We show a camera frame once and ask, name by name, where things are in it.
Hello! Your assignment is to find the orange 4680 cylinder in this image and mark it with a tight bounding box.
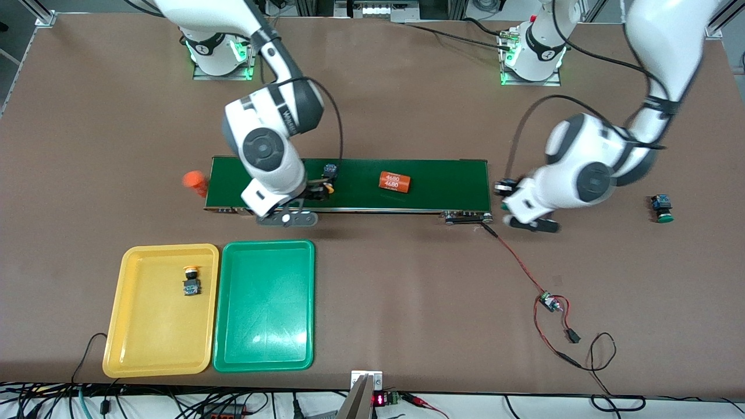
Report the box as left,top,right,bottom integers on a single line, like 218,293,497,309
378,171,412,194
182,171,209,196

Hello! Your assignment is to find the green conveyor belt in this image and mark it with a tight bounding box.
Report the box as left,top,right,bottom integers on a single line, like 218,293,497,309
204,156,494,226

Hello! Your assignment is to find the green plastic tray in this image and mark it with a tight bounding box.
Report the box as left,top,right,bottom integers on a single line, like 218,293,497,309
212,240,315,373

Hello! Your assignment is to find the white lit panel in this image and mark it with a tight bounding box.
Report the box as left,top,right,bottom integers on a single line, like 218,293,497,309
348,0,392,18

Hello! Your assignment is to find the yellow plastic tray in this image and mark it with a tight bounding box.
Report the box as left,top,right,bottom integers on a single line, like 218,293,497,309
102,244,220,378

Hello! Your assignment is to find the red clip lead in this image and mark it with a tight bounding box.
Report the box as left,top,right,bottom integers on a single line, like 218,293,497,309
405,395,449,418

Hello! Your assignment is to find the red black twisted wire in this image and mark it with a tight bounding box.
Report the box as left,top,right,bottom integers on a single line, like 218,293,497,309
482,224,583,368

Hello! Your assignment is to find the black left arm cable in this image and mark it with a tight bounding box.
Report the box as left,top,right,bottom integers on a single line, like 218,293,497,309
508,0,670,184

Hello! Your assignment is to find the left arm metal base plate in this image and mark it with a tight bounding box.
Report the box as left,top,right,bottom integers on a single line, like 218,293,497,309
499,26,562,87

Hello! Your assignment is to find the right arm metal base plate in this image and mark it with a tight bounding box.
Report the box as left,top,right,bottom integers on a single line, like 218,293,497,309
192,16,261,81

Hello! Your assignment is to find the black cable to arm base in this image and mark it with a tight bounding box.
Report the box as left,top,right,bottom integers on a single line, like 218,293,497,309
402,20,513,50

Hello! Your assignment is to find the thin black looped cable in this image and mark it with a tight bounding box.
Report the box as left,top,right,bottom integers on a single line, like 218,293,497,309
573,332,618,402

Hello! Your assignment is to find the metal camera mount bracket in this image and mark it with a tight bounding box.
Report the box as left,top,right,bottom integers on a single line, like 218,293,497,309
336,370,385,419

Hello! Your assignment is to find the thick black cable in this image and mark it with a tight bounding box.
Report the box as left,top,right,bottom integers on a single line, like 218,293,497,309
591,395,647,413

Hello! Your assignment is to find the black curved cable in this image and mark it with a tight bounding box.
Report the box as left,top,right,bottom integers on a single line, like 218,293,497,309
71,333,107,385

